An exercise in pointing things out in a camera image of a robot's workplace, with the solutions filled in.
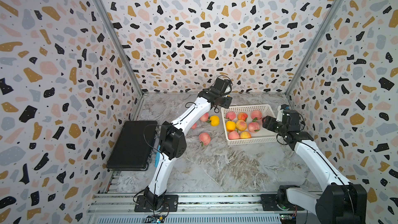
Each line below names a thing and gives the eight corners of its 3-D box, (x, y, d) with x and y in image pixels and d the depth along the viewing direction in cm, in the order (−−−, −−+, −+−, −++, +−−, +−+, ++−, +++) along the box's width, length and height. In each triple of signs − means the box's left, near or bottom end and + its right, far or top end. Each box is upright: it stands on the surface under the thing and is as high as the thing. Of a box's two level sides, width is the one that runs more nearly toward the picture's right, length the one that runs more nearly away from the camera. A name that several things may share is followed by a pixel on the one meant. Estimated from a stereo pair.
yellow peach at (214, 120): (212, 128, 103) (212, 123, 99) (209, 121, 107) (209, 116, 103) (220, 125, 105) (220, 121, 101) (216, 118, 108) (217, 114, 104)
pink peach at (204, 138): (204, 147, 94) (204, 142, 89) (198, 140, 97) (198, 135, 92) (211, 142, 97) (211, 137, 92) (205, 136, 100) (205, 130, 95)
